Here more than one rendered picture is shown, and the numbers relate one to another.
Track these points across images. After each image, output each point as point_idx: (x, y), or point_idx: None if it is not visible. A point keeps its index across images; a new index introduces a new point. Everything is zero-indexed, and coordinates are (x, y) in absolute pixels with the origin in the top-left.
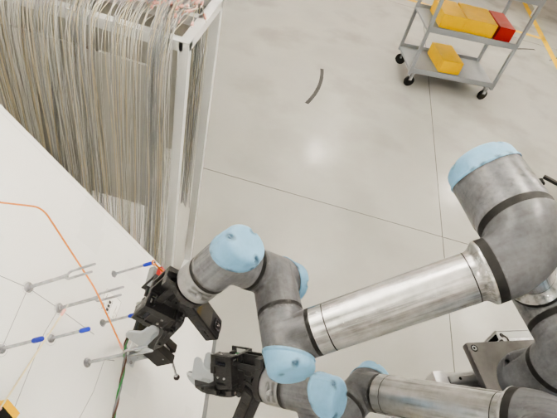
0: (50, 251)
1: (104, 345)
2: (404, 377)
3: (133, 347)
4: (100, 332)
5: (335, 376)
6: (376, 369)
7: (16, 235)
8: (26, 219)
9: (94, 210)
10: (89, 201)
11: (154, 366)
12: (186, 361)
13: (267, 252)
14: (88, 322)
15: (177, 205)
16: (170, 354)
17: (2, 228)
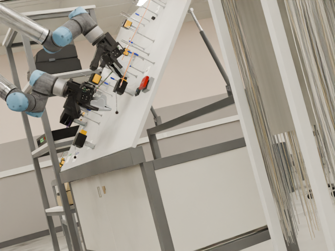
0: (160, 37)
1: (138, 79)
2: (3, 79)
3: (133, 90)
4: (141, 74)
5: (35, 71)
6: (15, 92)
7: (164, 25)
8: (167, 22)
9: (171, 35)
10: (173, 31)
11: (128, 109)
12: (125, 129)
13: (69, 20)
14: (144, 67)
15: (245, 133)
16: (114, 87)
17: (165, 20)
